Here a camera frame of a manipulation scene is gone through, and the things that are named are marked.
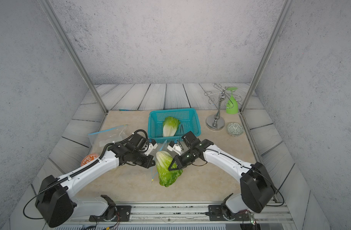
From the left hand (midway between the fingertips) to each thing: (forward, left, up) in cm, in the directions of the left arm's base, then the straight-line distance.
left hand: (157, 164), depth 78 cm
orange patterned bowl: (+9, +43, -8) cm, 45 cm away
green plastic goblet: (+30, -44, +16) cm, 56 cm away
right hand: (-5, -8, +3) cm, 10 cm away
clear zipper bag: (-6, +1, 0) cm, 6 cm away
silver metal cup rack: (+38, -41, -10) cm, 57 cm away
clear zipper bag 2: (+27, +45, -15) cm, 55 cm away
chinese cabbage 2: (-8, -6, +3) cm, 10 cm away
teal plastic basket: (+42, -20, -10) cm, 48 cm away
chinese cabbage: (+30, -7, -3) cm, 30 cm away
